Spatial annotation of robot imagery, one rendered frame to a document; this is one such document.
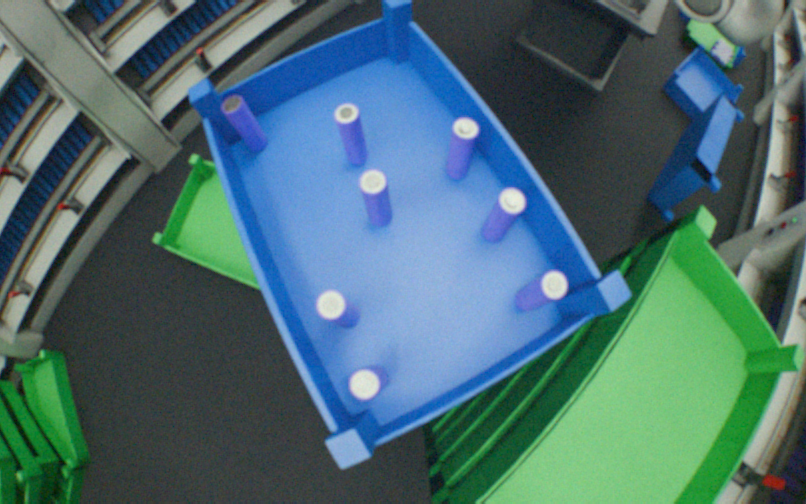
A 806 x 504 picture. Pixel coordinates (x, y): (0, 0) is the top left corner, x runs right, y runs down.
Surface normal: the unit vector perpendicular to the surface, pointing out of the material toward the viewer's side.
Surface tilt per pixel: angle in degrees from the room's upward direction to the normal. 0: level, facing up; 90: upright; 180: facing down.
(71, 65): 90
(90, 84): 90
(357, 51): 90
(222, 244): 0
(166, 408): 0
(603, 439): 0
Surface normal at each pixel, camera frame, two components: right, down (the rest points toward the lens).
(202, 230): -0.03, -0.25
